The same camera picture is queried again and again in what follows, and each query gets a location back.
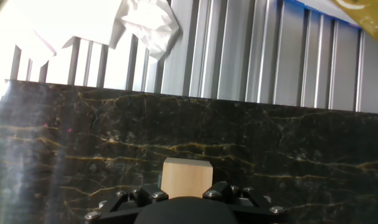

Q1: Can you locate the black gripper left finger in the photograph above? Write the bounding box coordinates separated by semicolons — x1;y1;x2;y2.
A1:
83;183;169;224

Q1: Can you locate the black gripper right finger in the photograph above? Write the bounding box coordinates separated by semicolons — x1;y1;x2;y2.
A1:
202;181;286;223

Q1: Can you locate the small wooden cube block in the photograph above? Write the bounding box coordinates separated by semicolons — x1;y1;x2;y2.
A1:
160;157;214;200

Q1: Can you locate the black gold-veined marble mat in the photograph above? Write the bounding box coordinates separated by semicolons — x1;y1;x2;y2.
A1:
0;79;378;224

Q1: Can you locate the crumpled white tissue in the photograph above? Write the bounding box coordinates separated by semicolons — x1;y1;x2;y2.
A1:
109;0;181;60

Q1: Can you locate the white paper sheet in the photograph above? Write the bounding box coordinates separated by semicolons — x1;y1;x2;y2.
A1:
0;0;126;68

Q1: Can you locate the blue white tissue pack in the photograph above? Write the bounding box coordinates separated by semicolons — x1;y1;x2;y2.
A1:
285;0;364;29

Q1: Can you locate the yellow tissue pack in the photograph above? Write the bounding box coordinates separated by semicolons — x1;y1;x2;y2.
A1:
331;0;378;42

